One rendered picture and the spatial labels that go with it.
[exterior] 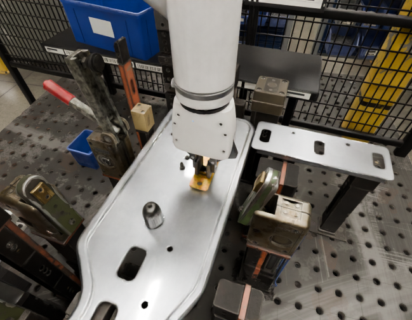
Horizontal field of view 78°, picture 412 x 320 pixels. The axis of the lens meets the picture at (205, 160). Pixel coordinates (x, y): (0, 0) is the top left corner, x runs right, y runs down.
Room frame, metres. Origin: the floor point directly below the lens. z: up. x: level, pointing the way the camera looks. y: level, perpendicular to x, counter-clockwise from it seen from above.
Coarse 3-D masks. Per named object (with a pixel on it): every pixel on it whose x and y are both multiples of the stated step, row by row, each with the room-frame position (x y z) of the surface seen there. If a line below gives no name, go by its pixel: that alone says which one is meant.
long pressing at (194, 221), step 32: (160, 128) 0.45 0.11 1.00; (160, 160) 0.36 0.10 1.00; (224, 160) 0.36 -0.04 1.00; (128, 192) 0.27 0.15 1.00; (160, 192) 0.27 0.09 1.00; (192, 192) 0.27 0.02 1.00; (224, 192) 0.27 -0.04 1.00; (96, 224) 0.21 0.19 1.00; (128, 224) 0.21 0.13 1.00; (192, 224) 0.21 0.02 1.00; (224, 224) 0.21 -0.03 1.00; (96, 256) 0.15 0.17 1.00; (160, 256) 0.15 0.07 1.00; (192, 256) 0.15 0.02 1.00; (96, 288) 0.11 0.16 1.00; (128, 288) 0.11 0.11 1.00; (160, 288) 0.11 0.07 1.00; (192, 288) 0.11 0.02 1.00
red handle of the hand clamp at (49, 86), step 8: (48, 80) 0.42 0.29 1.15; (48, 88) 0.41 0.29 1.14; (56, 88) 0.41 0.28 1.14; (56, 96) 0.40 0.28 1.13; (64, 96) 0.40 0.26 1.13; (72, 96) 0.41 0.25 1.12; (72, 104) 0.40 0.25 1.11; (80, 104) 0.40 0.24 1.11; (88, 112) 0.39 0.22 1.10; (96, 120) 0.38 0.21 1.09
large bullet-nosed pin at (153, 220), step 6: (150, 204) 0.22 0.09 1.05; (156, 204) 0.22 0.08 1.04; (144, 210) 0.21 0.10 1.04; (150, 210) 0.21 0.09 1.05; (156, 210) 0.21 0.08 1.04; (144, 216) 0.21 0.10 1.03; (150, 216) 0.20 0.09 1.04; (156, 216) 0.21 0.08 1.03; (162, 216) 0.22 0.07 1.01; (150, 222) 0.20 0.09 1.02; (156, 222) 0.20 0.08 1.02; (162, 222) 0.21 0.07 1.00; (150, 228) 0.20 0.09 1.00; (156, 228) 0.20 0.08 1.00
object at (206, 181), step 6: (204, 162) 0.34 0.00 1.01; (204, 168) 0.32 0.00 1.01; (204, 174) 0.31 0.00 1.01; (192, 180) 0.30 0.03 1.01; (198, 180) 0.30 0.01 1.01; (204, 180) 0.30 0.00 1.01; (210, 180) 0.30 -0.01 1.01; (192, 186) 0.28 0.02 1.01; (198, 186) 0.28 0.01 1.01; (204, 186) 0.28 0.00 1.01
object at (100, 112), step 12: (72, 60) 0.37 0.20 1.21; (84, 60) 0.38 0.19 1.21; (96, 60) 0.37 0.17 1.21; (72, 72) 0.37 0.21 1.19; (84, 72) 0.37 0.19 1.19; (96, 72) 0.39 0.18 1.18; (84, 84) 0.37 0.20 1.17; (96, 84) 0.39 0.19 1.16; (84, 96) 0.37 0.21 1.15; (96, 96) 0.37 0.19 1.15; (108, 96) 0.39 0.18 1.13; (96, 108) 0.37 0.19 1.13; (108, 108) 0.39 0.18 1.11; (108, 120) 0.37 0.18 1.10; (120, 120) 0.39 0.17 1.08; (120, 132) 0.39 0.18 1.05
